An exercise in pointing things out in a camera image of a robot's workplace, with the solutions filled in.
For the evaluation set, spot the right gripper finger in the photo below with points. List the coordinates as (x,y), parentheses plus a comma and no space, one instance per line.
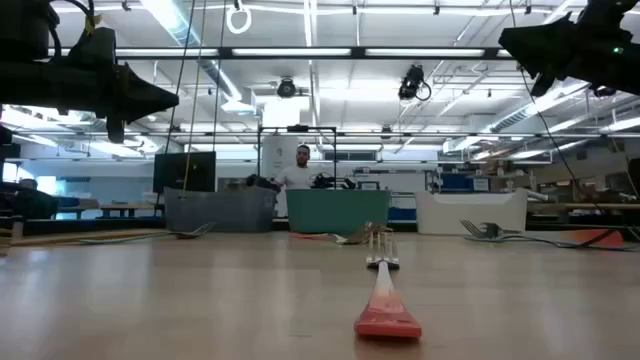
(535,52)
(540,31)

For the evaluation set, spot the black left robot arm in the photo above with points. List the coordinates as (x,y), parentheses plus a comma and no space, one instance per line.
(25,85)

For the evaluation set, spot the black monitor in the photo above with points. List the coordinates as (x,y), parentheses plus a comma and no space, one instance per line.
(185,172)

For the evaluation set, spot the black background robot arm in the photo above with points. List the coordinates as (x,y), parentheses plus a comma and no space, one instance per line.
(330,181)
(260,181)

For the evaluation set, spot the blue crate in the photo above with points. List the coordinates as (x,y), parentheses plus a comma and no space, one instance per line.
(401,214)

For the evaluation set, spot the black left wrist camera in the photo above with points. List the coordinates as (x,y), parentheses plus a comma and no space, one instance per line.
(95,47)

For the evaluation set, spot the blue storage box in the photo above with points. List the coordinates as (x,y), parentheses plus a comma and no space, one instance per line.
(460,182)

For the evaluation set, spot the black overhead camera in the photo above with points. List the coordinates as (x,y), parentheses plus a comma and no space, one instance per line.
(411,82)

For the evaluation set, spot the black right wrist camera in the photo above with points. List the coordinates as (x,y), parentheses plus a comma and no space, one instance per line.
(605,15)

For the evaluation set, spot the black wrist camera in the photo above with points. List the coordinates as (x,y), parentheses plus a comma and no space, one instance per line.
(605,15)
(95,47)

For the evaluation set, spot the gold fork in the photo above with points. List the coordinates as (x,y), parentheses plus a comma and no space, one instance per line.
(75,239)
(197,231)

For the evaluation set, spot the black overhead frame bar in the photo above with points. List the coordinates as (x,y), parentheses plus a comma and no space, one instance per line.
(225,52)

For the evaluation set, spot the person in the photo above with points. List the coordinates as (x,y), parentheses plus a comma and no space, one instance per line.
(300,176)
(30,200)

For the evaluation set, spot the black round ceiling fixture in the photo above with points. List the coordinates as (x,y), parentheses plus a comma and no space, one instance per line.
(286,88)

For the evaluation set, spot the white led light strip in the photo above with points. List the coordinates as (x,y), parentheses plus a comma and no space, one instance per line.
(291,51)
(425,52)
(165,52)

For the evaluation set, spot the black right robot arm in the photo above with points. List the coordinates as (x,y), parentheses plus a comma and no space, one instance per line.
(622,65)

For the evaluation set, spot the white plastic bin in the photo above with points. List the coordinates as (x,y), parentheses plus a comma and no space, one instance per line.
(470,212)

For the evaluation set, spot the white column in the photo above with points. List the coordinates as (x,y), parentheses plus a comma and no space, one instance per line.
(280,155)

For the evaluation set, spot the grey plastic bin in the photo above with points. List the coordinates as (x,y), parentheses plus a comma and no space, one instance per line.
(220,210)

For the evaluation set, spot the teal plastic bin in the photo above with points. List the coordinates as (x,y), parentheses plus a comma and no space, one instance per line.
(337,212)

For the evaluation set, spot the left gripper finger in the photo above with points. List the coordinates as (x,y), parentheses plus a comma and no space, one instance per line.
(142,87)
(142,106)

